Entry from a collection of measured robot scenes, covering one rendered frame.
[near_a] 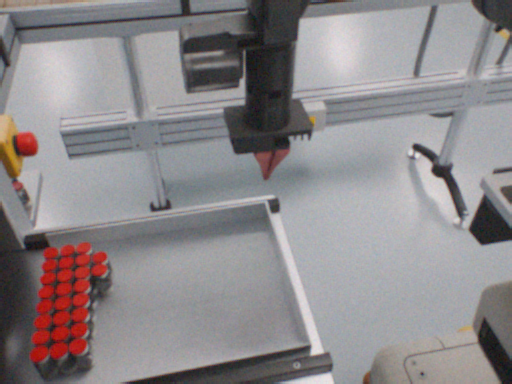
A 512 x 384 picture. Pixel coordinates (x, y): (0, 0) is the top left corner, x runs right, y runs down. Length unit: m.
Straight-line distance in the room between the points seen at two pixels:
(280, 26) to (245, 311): 0.39
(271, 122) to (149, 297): 0.31
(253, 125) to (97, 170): 1.79
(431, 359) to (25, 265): 1.00
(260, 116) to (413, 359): 0.96
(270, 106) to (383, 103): 1.25
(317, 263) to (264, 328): 1.21
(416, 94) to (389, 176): 0.55
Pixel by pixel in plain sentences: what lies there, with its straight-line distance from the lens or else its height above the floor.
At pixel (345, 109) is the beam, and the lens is 1.76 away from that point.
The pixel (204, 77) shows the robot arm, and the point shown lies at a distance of 0.55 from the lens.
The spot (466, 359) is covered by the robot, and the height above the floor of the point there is 0.28.
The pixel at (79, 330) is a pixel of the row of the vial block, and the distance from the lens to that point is 0.69.
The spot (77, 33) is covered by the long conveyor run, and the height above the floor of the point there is 0.86.
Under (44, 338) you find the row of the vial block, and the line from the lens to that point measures 0.70.
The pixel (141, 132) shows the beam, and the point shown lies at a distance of 1.67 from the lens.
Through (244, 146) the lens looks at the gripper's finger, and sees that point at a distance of 0.60.
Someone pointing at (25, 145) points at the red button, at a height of 1.01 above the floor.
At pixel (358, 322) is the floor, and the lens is 1.77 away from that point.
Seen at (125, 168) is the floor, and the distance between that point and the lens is 2.33.
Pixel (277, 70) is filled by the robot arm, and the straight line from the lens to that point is 0.56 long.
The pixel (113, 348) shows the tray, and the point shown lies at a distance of 0.72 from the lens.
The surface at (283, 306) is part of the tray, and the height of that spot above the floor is 0.88.
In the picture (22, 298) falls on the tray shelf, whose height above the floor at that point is 0.88.
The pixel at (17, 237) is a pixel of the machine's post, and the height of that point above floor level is 0.91.
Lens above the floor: 1.49
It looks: 44 degrees down
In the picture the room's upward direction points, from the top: straight up
